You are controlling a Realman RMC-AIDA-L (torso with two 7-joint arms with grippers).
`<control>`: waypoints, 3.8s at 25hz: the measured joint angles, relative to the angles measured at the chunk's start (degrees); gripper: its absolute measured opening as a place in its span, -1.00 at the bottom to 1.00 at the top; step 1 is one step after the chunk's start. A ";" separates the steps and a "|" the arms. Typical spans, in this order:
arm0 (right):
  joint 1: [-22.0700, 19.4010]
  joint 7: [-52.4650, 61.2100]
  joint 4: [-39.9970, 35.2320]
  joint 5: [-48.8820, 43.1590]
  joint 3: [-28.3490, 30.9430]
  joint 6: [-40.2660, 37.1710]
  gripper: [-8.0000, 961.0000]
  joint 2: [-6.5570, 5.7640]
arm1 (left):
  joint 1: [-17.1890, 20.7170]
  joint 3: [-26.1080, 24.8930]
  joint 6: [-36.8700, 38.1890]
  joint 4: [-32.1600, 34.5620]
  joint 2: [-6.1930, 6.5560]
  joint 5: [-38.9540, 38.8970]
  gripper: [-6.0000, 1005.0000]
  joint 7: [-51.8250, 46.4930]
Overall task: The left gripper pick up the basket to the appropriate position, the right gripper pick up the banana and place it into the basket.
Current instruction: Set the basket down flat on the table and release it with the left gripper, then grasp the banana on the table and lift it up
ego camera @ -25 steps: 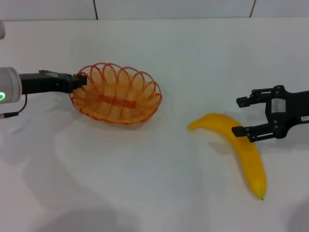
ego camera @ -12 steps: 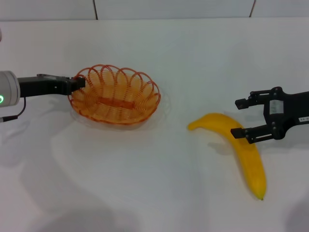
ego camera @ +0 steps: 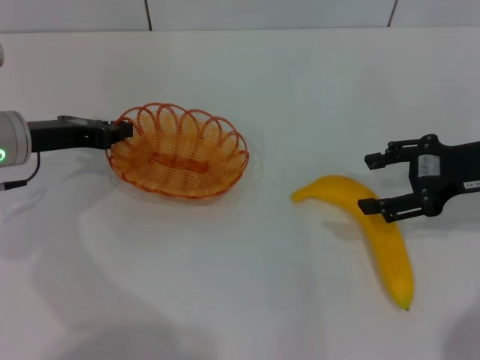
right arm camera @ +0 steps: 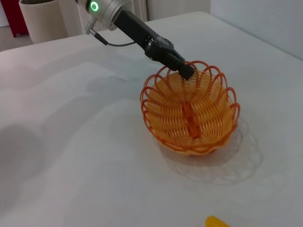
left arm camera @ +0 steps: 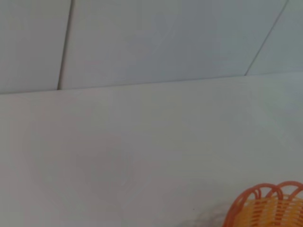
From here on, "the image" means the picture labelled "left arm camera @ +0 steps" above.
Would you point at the orange woven plastic basket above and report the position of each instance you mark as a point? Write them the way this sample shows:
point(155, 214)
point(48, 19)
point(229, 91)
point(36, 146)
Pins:
point(272, 208)

